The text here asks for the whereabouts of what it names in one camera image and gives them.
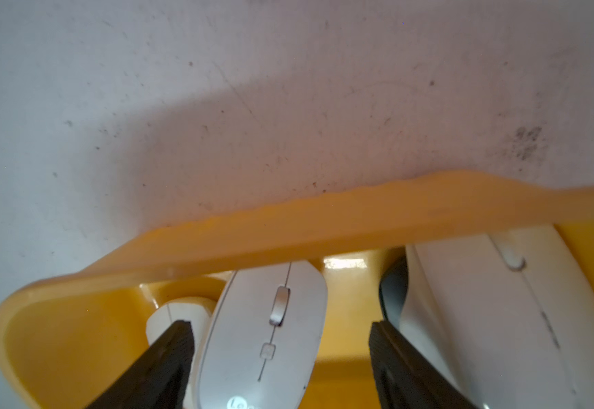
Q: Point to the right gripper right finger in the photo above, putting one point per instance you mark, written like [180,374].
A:
[404,378]

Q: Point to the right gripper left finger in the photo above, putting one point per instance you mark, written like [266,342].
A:
[159,377]

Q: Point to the small white mouse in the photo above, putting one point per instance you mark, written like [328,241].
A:
[198,312]

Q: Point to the yellow storage box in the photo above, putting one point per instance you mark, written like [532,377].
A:
[63,341]

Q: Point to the white mouse with logo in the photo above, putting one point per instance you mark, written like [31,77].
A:
[264,337]

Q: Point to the white black mouse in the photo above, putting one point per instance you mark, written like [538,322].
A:
[507,318]

